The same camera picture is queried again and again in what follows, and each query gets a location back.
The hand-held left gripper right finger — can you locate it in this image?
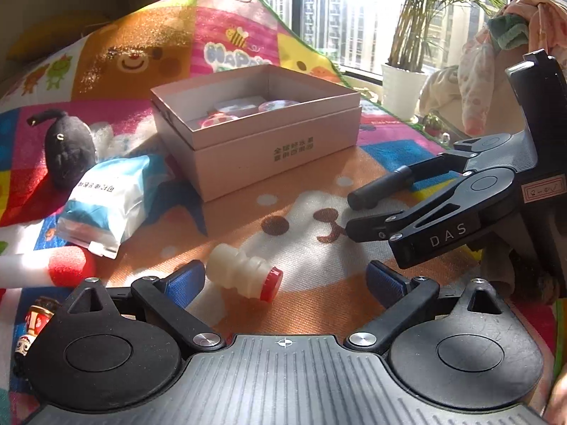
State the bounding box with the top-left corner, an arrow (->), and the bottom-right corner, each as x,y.
348,260 -> 510,348

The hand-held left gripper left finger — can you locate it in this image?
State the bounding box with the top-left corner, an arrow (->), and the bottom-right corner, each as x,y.
62,260 -> 226,351

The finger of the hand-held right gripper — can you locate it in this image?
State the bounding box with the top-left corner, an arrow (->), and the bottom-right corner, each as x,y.
346,175 -> 481,243
348,151 -> 472,211

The white bottle with red cap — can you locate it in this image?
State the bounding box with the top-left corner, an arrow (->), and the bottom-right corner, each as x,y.
207,243 -> 285,303

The pink cardboard box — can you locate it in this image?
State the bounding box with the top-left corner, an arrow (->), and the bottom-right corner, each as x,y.
151,64 -> 360,203

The small potted plant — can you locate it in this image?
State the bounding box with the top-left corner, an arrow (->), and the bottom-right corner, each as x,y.
423,113 -> 444,138

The pink patterned hanging cloth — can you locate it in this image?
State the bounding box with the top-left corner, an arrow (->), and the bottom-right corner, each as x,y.
457,0 -> 567,136

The colourful cartoon play mat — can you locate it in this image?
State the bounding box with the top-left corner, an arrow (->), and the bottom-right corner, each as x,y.
0,0 -> 561,412

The potted palm plant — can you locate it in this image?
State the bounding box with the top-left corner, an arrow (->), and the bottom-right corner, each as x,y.
381,0 -> 511,120

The blue white packet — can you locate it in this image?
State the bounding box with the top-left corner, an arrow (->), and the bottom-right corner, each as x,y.
55,155 -> 154,259

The green towel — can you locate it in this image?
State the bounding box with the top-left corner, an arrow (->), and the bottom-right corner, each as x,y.
487,13 -> 530,52

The white red foam tube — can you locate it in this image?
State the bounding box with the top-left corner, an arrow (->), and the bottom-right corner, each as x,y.
0,248 -> 97,291

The small red black figurine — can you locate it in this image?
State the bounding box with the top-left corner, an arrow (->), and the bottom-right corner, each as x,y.
13,296 -> 61,377

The black plush toy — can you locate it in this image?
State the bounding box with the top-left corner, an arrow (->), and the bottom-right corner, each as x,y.
27,110 -> 97,187

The window with dark frame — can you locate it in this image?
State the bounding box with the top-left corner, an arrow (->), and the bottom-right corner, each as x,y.
254,0 -> 567,86

